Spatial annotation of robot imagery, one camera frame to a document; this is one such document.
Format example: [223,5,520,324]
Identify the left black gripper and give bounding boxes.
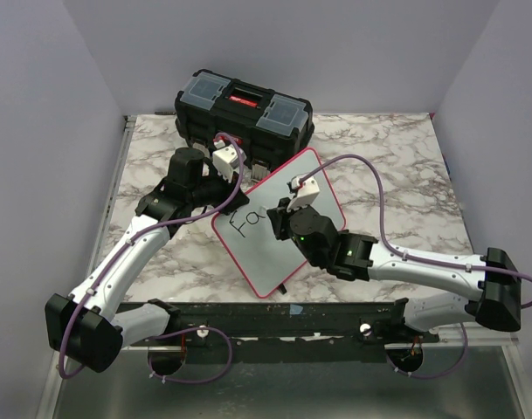
[189,164,249,216]

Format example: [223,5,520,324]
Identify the pink framed whiteboard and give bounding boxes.
[211,147,321,299]

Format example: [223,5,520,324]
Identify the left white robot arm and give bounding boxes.
[45,144,248,379]

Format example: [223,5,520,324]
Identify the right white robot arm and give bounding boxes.
[266,198,522,342]

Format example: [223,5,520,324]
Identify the black plastic toolbox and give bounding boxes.
[175,69,314,182]

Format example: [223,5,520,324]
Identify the blue tape piece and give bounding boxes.
[289,304,304,316]

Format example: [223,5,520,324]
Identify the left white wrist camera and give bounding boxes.
[211,140,246,183]

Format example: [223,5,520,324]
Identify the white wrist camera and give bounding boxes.
[287,175,320,212]
[211,140,246,183]

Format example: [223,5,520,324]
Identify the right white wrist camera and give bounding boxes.
[287,175,320,212]

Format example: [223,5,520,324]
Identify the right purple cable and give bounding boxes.
[293,154,532,380]

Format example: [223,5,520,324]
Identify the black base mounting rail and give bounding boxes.
[134,299,438,364]

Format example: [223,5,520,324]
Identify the aluminium frame rail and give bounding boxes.
[36,115,137,418]

